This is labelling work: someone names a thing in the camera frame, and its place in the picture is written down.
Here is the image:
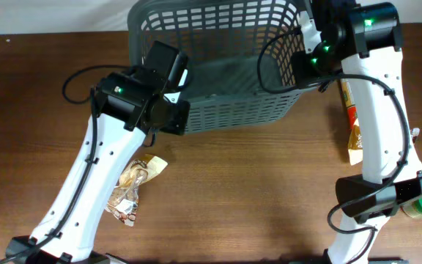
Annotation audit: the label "grey plastic shopping basket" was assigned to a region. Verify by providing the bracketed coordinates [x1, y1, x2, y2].
[127, 0, 308, 133]

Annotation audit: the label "long pasta package red ends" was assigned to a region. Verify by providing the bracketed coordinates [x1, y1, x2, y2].
[340, 79, 358, 130]

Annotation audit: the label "snack bag beige brown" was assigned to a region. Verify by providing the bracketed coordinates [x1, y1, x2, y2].
[105, 154, 168, 227]
[347, 119, 363, 166]

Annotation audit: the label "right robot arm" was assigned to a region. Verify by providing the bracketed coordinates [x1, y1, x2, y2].
[292, 1, 422, 263]

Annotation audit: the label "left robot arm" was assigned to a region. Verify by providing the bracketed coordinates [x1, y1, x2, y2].
[1, 41, 190, 263]

